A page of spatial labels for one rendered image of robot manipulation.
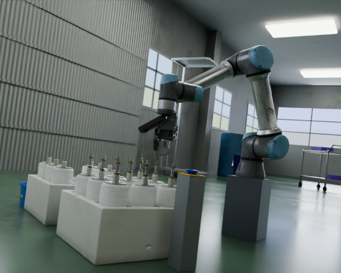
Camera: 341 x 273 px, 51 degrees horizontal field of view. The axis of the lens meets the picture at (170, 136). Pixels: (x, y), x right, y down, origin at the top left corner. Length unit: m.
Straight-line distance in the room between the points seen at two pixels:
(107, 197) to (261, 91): 0.89
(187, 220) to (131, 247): 0.21
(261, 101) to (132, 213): 0.84
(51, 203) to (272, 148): 1.02
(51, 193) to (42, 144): 2.72
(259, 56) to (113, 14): 3.83
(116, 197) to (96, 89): 3.79
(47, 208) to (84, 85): 3.25
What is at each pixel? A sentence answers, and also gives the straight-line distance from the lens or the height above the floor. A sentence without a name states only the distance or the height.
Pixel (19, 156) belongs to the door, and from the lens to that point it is 4.20.
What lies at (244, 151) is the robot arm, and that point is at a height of 0.43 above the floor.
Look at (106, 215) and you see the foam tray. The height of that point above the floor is 0.16.
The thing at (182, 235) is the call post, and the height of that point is 0.12.
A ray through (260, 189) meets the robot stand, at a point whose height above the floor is 0.25.
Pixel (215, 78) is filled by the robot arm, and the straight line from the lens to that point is 1.73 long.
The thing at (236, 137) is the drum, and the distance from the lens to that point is 7.80.
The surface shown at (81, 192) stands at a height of 0.19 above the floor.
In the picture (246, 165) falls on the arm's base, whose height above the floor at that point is 0.36.
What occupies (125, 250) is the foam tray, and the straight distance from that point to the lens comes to 1.25.
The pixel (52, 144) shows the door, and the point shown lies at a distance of 4.46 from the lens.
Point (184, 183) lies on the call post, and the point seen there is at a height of 0.28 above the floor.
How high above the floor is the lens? 0.38
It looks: 3 degrees up
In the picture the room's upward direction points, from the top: 7 degrees clockwise
